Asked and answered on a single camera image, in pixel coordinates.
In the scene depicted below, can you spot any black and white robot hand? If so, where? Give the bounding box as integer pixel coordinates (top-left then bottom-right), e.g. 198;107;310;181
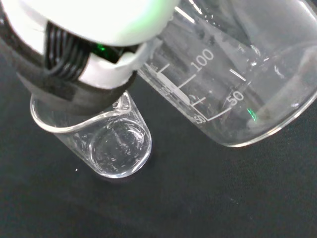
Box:
0;0;183;117

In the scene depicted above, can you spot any black bench cloth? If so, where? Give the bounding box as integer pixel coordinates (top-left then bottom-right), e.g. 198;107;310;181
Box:
0;14;317;238

